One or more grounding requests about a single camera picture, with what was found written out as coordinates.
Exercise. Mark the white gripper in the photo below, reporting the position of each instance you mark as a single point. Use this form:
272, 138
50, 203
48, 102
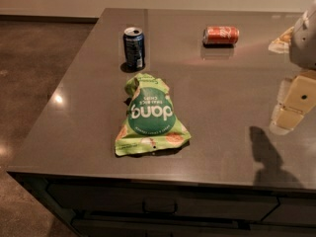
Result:
304, 41

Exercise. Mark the green rice chip bag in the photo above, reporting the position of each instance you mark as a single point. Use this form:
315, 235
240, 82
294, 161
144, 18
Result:
151, 124

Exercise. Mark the red coke can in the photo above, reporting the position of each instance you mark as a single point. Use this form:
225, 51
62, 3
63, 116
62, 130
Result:
220, 35

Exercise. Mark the blue soda can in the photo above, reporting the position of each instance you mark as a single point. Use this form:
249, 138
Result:
134, 49

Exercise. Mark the dark drawer front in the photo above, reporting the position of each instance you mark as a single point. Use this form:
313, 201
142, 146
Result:
181, 203

